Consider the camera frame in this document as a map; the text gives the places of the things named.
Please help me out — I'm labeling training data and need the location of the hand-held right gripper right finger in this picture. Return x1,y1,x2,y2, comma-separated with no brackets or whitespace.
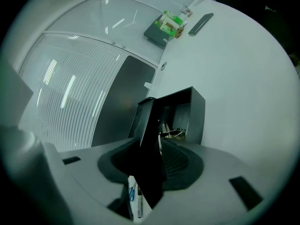
143,138,265,225

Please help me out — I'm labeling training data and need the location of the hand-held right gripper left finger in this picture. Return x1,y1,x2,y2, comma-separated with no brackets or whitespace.
61,136,142,221

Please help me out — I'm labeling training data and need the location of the silver stapler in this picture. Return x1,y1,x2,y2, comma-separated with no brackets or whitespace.
158,120,188,156

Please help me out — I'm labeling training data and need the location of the black marker pen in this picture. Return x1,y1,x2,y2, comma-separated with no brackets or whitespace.
136,185,144,219

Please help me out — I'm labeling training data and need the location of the black box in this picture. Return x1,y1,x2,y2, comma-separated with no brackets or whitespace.
127,86,206,210

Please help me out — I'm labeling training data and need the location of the long black desk divider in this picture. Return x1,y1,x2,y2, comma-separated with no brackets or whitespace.
91,55,157,148

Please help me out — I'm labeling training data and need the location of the small brown object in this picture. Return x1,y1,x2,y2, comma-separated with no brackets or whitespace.
174,26,186,39

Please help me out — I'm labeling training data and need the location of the green drink bottle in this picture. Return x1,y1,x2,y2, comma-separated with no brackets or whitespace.
163,9,184,26
154,20,177,38

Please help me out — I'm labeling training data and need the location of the black smartphone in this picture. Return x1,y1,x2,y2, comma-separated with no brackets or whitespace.
188,12,215,36

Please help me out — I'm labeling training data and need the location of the clear glass cup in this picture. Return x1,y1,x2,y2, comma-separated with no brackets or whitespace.
179,5,194,17

